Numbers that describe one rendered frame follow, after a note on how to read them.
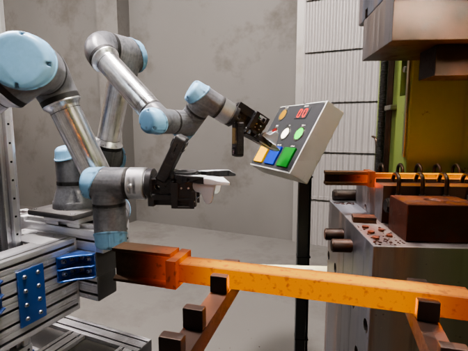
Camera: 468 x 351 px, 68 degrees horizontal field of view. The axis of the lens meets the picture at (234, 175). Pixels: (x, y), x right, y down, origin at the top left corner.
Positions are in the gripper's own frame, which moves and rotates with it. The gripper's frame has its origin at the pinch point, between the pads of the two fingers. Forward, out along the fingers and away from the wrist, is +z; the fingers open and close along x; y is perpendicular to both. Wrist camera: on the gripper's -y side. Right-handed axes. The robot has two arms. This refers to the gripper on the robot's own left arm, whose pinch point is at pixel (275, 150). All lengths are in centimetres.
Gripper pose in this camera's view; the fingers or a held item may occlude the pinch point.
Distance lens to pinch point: 121.1
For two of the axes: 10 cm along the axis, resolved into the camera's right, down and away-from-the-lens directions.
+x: -3.5, -1.2, 9.3
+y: 4.7, -8.8, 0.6
